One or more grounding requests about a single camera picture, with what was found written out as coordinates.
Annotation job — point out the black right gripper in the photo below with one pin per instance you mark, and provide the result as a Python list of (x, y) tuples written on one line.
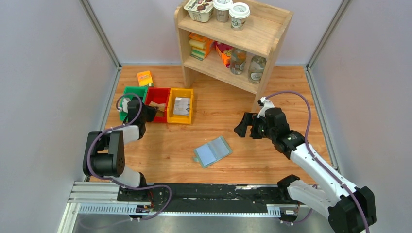
[(255, 125)]

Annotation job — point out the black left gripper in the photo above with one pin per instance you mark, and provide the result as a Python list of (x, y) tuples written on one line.
[(143, 113)]

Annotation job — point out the tan card with logo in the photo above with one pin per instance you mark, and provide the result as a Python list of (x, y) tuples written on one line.
[(161, 108)]

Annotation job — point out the teal card holder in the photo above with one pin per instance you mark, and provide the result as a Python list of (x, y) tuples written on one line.
[(212, 152)]

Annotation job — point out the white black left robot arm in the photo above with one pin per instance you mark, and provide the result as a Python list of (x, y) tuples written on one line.
[(104, 156)]

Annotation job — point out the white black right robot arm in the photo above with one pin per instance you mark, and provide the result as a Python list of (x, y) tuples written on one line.
[(325, 180)]

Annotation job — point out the red plastic bin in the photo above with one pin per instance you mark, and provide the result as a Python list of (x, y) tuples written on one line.
[(159, 97)]

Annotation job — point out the green plastic bin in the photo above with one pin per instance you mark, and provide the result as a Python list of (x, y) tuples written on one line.
[(140, 91)]

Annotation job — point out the orange yellow snack box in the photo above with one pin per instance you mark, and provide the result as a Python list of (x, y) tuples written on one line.
[(145, 79)]

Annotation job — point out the white packet in yellow bin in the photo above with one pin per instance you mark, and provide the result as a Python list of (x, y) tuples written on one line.
[(181, 106)]

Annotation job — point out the yellow plastic bin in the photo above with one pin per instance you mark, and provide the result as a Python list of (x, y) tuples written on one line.
[(185, 93)]

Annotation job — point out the right clear glass bottle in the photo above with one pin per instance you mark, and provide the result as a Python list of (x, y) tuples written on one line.
[(256, 69)]

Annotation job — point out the clear glass bottle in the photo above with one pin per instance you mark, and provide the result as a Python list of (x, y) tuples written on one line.
[(256, 69), (238, 60)]

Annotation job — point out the wooden shelf unit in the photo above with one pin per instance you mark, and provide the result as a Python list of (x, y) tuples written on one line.
[(263, 35)]

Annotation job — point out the left clear glass bottle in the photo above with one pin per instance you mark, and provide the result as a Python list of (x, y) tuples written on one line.
[(238, 60)]

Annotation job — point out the orange red snack box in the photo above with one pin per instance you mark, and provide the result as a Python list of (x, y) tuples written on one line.
[(224, 51)]

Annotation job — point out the stack of sponges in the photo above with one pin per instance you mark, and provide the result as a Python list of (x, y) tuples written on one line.
[(201, 46)]

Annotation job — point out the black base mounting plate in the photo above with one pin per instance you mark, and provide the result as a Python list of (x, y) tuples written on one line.
[(215, 199)]

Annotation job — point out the right coffee cup white lid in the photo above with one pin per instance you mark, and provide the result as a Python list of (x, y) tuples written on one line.
[(239, 12)]

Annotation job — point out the coffee cup white lid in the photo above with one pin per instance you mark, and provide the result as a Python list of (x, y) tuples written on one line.
[(239, 12), (222, 9)]

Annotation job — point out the left coffee cup white lid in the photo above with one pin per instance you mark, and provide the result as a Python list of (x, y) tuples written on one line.
[(222, 9)]

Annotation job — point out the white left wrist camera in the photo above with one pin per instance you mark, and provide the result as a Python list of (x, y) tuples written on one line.
[(124, 105)]

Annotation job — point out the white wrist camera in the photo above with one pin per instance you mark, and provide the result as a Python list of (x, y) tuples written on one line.
[(124, 105), (265, 104)]

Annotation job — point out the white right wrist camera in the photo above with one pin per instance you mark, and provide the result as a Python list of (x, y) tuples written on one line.
[(265, 104)]

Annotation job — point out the aluminium frame rail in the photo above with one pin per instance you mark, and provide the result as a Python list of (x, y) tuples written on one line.
[(101, 198)]

